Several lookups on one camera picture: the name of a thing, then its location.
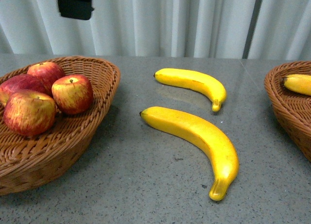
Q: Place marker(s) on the red apple streaked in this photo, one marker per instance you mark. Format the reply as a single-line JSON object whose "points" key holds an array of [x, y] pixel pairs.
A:
{"points": [[29, 112]]}

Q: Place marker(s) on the white curtain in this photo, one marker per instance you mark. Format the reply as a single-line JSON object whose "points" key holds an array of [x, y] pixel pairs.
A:
{"points": [[241, 29]]}

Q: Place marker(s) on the red apple back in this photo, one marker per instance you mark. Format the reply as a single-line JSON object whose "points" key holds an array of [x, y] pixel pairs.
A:
{"points": [[47, 73]]}

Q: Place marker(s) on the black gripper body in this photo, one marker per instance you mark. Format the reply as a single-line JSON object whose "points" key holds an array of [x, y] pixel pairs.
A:
{"points": [[76, 9]]}

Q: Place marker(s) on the brown wicker basket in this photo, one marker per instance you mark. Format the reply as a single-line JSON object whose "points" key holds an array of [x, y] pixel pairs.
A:
{"points": [[28, 163], [292, 110]]}

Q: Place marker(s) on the red yellow apple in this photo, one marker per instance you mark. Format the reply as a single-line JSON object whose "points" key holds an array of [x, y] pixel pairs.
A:
{"points": [[73, 94]]}

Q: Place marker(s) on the yellow banana small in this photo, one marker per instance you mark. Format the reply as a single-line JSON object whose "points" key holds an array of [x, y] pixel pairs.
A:
{"points": [[196, 81]]}

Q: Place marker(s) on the brown wicker basket left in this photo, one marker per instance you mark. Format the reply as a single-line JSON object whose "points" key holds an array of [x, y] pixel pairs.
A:
{"points": [[28, 163]]}

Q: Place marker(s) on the red apple lying sideways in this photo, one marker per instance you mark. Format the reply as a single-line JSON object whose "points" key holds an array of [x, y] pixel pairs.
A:
{"points": [[22, 81]]}

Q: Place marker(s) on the brown wicker basket right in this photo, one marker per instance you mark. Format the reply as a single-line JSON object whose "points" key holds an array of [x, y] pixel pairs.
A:
{"points": [[292, 110]]}

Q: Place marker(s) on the yellow banana large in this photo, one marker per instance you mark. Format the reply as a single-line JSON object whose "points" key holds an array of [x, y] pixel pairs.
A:
{"points": [[204, 135]]}

